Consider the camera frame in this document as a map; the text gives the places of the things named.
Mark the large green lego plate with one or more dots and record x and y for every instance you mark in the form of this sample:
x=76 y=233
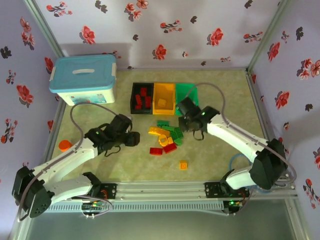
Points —
x=177 y=135

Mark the small orange lego brick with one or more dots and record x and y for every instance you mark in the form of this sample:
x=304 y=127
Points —
x=171 y=140

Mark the long yellow lego brick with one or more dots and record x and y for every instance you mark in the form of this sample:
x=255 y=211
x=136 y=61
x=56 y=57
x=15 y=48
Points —
x=155 y=130

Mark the round yellow lego piece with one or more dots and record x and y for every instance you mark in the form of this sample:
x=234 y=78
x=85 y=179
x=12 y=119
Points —
x=163 y=144

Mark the yellow lego cube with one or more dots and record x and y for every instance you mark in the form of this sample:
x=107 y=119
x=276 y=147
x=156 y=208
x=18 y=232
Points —
x=183 y=165

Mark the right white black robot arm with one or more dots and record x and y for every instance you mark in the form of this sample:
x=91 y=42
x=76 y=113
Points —
x=232 y=132

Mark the yellow plastic bin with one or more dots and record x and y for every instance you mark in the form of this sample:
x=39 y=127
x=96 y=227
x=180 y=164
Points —
x=163 y=112

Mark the black plastic bin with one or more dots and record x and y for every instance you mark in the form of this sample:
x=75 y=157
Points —
x=141 y=112

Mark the green plastic bin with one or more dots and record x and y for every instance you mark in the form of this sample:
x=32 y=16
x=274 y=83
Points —
x=182 y=91

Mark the orange plastic cup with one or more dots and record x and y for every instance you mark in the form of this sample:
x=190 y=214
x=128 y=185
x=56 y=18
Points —
x=65 y=145

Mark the blue tube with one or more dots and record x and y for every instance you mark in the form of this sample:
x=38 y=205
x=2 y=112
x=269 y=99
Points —
x=231 y=160

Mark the blue lidded storage box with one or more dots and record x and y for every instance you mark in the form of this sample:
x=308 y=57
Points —
x=82 y=82

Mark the left controller circuit board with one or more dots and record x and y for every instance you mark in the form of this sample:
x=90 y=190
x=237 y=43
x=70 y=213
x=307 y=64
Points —
x=93 y=206

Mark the controller circuit board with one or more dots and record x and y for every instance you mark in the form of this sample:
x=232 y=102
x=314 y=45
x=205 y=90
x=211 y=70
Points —
x=232 y=203
x=93 y=206

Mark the right controller circuit board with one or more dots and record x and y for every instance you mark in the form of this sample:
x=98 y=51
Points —
x=232 y=203

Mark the aluminium side rail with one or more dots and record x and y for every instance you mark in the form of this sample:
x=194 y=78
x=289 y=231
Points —
x=253 y=87
x=59 y=121

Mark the aluminium rear rail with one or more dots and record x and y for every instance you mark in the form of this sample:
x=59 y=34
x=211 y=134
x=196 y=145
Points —
x=175 y=69

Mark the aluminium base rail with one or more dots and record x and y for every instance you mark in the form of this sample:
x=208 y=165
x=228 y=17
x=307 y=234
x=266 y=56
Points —
x=160 y=190

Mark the aluminium frame post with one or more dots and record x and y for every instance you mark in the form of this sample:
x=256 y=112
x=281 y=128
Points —
x=43 y=25
x=274 y=25

